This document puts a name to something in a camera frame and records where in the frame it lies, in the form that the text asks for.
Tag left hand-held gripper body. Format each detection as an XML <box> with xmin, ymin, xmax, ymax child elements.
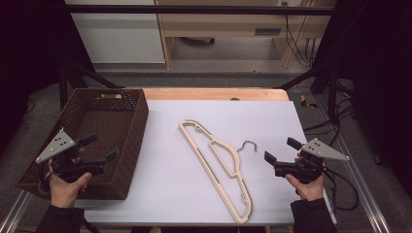
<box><xmin>35</xmin><ymin>128</ymin><xmax>108</xmax><ymax>183</ymax></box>

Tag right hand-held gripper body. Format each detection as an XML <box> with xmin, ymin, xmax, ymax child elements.
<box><xmin>273</xmin><ymin>138</ymin><xmax>351</xmax><ymax>184</ymax></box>

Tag brown woven basket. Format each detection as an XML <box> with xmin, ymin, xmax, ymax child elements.
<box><xmin>16</xmin><ymin>87</ymin><xmax>150</xmax><ymax>201</ymax></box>

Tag person's right hand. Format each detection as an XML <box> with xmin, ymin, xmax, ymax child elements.
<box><xmin>285</xmin><ymin>175</ymin><xmax>326</xmax><ymax>202</ymax></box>

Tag person's left hand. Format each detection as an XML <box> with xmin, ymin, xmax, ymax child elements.
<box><xmin>48</xmin><ymin>161</ymin><xmax>93</xmax><ymax>209</ymax></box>

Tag yellow and black tool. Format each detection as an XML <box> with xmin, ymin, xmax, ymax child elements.
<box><xmin>299</xmin><ymin>94</ymin><xmax>319</xmax><ymax>110</ymax></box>

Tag white table mat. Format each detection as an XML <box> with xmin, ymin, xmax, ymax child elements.
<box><xmin>75</xmin><ymin>99</ymin><xmax>338</xmax><ymax>226</ymax></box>

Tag wooden table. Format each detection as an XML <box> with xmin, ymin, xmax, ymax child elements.
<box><xmin>142</xmin><ymin>87</ymin><xmax>291</xmax><ymax>102</ymax></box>

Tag white cabinet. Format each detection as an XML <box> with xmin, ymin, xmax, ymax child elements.
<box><xmin>64</xmin><ymin>0</ymin><xmax>166</xmax><ymax>64</ymax></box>

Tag light wooden desk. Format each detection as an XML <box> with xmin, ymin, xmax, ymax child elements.
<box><xmin>154</xmin><ymin>0</ymin><xmax>338</xmax><ymax>70</ymax></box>

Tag black floor cables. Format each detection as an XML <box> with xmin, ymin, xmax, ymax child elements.
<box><xmin>303</xmin><ymin>79</ymin><xmax>357</xmax><ymax>148</ymax></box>

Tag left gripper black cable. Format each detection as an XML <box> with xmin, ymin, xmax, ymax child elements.
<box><xmin>38</xmin><ymin>173</ymin><xmax>52</xmax><ymax>196</ymax></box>

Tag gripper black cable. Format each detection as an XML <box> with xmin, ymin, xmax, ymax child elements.
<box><xmin>38</xmin><ymin>173</ymin><xmax>52</xmax><ymax>196</ymax></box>
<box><xmin>322</xmin><ymin>168</ymin><xmax>360</xmax><ymax>212</ymax></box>

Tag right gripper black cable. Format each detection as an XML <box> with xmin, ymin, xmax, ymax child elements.
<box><xmin>322</xmin><ymin>168</ymin><xmax>360</xmax><ymax>212</ymax></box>

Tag aluminium rail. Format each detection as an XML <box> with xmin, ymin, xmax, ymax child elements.
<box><xmin>315</xmin><ymin>96</ymin><xmax>393</xmax><ymax>233</ymax></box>
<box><xmin>0</xmin><ymin>189</ymin><xmax>33</xmax><ymax>233</ymax></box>

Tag black frame strut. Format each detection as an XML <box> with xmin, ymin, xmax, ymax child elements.
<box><xmin>57</xmin><ymin>60</ymin><xmax>125</xmax><ymax>110</ymax></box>
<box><xmin>278</xmin><ymin>62</ymin><xmax>340</xmax><ymax>125</ymax></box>

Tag hanging black cables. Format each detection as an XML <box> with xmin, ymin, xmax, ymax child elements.
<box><xmin>281</xmin><ymin>1</ymin><xmax>318</xmax><ymax>69</ymax></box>

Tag black horizontal frame bar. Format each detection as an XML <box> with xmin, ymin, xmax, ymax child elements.
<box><xmin>62</xmin><ymin>4</ymin><xmax>336</xmax><ymax>17</ymax></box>

